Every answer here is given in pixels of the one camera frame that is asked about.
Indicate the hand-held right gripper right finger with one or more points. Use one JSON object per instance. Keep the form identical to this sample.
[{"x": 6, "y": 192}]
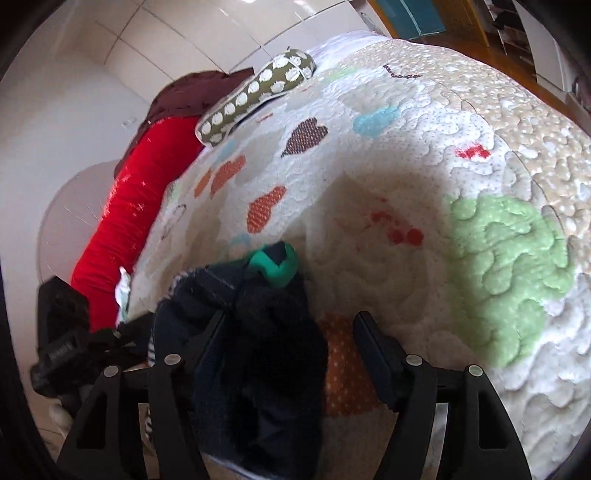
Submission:
[{"x": 375, "y": 355}]

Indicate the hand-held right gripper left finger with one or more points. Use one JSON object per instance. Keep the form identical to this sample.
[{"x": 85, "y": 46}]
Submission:
[{"x": 205, "y": 344}]

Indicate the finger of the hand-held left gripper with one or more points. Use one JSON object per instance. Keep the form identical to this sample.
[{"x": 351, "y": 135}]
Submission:
[{"x": 134, "y": 339}]

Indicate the navy pants with striped lining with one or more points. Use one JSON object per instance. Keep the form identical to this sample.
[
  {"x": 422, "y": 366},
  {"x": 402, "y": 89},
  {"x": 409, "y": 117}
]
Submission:
[{"x": 277, "y": 346}]

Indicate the small white cloth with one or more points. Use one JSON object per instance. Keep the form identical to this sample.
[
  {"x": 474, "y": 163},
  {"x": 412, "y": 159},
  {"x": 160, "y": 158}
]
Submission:
[{"x": 122, "y": 288}]

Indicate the long red bolster pillow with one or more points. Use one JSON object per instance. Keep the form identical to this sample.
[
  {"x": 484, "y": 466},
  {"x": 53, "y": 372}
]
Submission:
[{"x": 124, "y": 207}]

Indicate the white round headboard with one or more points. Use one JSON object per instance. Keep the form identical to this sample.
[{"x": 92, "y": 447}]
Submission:
[{"x": 69, "y": 207}]

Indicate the patchwork heart quilt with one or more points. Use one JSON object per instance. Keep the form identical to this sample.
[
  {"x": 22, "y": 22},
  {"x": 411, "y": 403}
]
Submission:
[{"x": 392, "y": 161}]

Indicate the olive patterned bolster pillow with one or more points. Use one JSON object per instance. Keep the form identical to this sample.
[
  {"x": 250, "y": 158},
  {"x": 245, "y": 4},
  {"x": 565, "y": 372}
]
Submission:
[{"x": 249, "y": 97}]

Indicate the maroon blanket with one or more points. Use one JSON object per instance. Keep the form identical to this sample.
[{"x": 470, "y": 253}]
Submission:
[{"x": 184, "y": 92}]

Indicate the white wardrobe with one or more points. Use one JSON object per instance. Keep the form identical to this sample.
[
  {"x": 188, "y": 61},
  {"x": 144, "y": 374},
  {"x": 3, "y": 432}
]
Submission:
[{"x": 184, "y": 27}]

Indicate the teal door panel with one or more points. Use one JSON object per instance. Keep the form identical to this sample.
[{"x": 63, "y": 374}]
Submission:
[{"x": 411, "y": 18}]

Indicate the wooden door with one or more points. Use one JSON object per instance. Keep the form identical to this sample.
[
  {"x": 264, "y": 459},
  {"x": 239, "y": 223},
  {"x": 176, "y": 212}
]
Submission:
[{"x": 461, "y": 18}]

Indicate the cluttered storage shelf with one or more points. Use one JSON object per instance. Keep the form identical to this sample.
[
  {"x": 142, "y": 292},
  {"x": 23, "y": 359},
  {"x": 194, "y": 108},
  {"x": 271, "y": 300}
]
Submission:
[{"x": 505, "y": 27}]

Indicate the white cabinet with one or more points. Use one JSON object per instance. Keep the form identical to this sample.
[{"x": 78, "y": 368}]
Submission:
[{"x": 545, "y": 41}]

